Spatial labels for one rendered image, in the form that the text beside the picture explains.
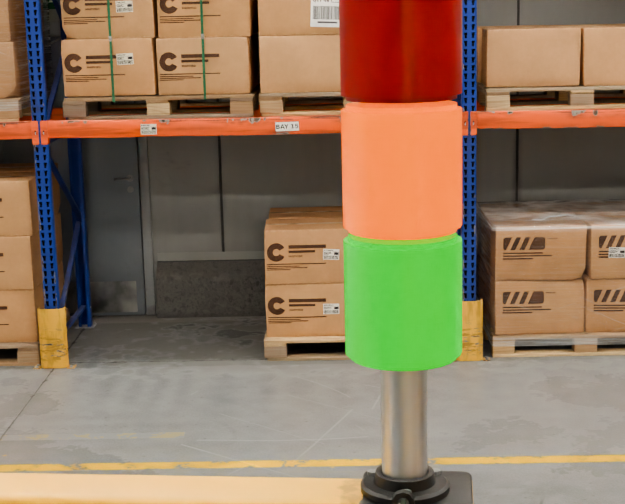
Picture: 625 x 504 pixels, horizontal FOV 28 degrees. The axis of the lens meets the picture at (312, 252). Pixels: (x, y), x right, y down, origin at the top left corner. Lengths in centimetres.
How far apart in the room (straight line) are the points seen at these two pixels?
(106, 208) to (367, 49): 898
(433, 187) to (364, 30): 7
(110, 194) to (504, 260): 305
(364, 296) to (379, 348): 2
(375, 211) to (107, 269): 906
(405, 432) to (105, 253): 901
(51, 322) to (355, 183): 778
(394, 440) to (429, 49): 17
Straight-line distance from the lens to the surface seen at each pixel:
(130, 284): 954
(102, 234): 950
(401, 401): 54
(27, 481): 60
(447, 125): 51
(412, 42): 50
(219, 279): 937
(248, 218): 941
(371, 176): 50
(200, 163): 938
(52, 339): 830
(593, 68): 814
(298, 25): 795
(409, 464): 55
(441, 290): 52
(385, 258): 51
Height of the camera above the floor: 231
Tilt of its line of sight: 11 degrees down
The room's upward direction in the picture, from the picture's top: 1 degrees counter-clockwise
